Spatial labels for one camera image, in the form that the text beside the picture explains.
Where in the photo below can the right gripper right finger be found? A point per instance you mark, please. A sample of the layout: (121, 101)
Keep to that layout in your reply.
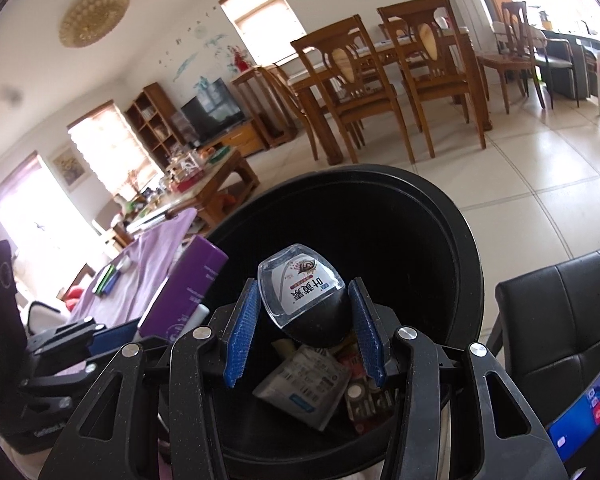
(457, 414)

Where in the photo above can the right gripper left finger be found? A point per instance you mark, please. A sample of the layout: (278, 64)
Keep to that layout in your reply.
(113, 433)

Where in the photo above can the purple box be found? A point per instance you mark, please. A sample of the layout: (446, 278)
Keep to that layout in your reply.
(178, 297)

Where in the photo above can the white printed plastic bag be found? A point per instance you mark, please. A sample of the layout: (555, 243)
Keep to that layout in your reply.
(308, 385)

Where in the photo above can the coin battery card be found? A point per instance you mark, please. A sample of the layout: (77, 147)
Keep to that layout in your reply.
(366, 400)

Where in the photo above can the black trash bin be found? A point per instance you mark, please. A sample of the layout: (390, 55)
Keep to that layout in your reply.
(413, 250)

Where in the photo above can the smartphone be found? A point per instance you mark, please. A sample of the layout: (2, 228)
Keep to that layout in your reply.
(577, 424)

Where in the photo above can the purple tablecloth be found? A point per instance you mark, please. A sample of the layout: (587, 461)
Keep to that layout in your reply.
(144, 265)

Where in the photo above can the green gum pack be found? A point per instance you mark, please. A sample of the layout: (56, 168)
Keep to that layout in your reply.
(103, 279)

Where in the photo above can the black leather chair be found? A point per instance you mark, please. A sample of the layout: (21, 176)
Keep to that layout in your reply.
(548, 327)

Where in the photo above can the blue lighter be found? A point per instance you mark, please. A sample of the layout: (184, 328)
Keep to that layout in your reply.
(108, 286)

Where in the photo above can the small framed flower painting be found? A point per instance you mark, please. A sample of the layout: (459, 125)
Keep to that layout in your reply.
(69, 166)

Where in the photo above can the wooden coffee table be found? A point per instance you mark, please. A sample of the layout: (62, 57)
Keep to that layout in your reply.
(222, 189)

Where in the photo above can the wooden tv cabinet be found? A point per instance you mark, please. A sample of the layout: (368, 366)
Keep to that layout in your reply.
(245, 137)

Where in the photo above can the wooden bookshelf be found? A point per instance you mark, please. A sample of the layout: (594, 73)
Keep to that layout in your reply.
(150, 116)

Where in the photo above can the black television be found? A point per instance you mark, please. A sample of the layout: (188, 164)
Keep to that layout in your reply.
(213, 111)

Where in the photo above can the wooden plant stand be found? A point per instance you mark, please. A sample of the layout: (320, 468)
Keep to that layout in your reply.
(265, 106)

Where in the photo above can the wooden dining table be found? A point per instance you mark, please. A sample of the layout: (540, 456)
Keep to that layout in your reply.
(303, 86)

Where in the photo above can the round ceiling lamp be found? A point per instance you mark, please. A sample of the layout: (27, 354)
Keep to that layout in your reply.
(88, 21)

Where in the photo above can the wooden dining chair right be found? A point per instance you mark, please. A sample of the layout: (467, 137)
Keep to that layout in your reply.
(436, 60)

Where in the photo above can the white air conditioner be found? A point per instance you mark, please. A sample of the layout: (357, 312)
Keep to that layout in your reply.
(476, 17)

